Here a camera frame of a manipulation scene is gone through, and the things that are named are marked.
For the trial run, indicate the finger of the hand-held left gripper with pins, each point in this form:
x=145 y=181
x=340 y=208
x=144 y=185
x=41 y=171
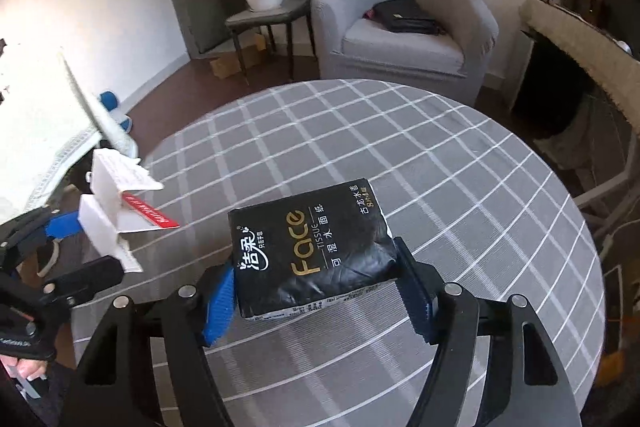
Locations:
x=85 y=279
x=62 y=225

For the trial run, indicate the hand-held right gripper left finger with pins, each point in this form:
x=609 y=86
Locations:
x=220 y=312

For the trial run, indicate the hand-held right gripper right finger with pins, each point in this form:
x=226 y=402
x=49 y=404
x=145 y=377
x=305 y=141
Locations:
x=415 y=307

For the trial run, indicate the white carton with red stripe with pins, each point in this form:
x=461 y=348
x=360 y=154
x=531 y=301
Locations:
x=107 y=187

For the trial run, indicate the black tissue packet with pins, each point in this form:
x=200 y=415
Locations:
x=310 y=247

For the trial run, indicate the person's left hand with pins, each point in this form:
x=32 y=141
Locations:
x=32 y=367

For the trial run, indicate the pale patterned tablecloth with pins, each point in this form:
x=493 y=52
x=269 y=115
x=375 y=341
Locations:
x=40 y=132

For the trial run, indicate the blue slipper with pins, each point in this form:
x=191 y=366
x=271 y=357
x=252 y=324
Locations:
x=123 y=124
x=108 y=101

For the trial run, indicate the grey checked tablecloth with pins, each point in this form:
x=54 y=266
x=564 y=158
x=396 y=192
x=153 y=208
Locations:
x=350 y=132

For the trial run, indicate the orange object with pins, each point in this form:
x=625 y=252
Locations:
x=611 y=367

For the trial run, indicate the cardboard box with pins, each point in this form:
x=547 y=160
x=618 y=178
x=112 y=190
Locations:
x=225 y=66

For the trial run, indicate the white metal rack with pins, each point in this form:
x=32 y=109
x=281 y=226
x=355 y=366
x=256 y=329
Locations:
x=610 y=179

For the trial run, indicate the grey armchair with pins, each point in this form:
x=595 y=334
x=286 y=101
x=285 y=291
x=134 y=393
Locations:
x=400 y=47

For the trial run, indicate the grey dining chair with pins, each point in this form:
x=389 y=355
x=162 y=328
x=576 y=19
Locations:
x=260 y=19

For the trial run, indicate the black bag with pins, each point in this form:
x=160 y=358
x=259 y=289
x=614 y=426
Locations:
x=405 y=14

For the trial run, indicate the pink cloth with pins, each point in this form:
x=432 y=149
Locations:
x=369 y=14

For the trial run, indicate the dark monitor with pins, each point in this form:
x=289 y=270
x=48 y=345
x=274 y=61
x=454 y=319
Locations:
x=616 y=2

